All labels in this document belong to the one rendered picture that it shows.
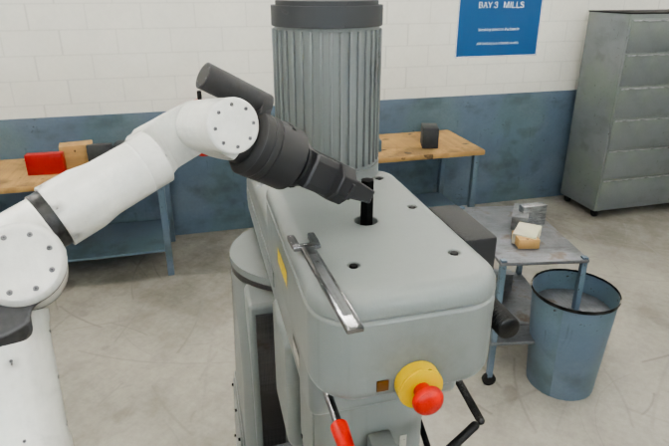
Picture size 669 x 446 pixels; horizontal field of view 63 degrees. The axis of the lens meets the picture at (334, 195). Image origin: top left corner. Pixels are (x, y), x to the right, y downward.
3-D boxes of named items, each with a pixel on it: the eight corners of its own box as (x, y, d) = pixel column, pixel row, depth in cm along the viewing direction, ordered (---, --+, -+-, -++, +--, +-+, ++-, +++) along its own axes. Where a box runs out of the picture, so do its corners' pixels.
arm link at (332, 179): (295, 195, 84) (230, 169, 77) (322, 139, 84) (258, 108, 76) (338, 224, 74) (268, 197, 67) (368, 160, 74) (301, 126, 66)
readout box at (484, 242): (493, 318, 125) (503, 235, 118) (457, 324, 123) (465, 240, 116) (454, 276, 144) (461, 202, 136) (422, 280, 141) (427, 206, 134)
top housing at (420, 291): (503, 380, 74) (518, 278, 68) (317, 416, 68) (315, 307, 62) (386, 236, 116) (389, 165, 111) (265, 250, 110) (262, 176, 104)
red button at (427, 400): (445, 416, 66) (448, 390, 65) (415, 422, 66) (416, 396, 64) (434, 397, 69) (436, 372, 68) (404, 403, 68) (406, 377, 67)
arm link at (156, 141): (256, 136, 67) (163, 194, 61) (223, 134, 74) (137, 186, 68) (232, 88, 64) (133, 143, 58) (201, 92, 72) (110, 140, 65)
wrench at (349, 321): (372, 331, 58) (373, 324, 57) (337, 336, 57) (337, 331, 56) (313, 236, 79) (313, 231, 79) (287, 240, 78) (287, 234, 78)
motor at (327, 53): (392, 183, 101) (400, 0, 89) (286, 192, 96) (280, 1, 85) (360, 152, 119) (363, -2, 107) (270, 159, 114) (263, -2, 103)
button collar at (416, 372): (441, 404, 70) (445, 365, 68) (397, 412, 68) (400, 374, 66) (435, 393, 72) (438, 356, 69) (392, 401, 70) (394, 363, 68)
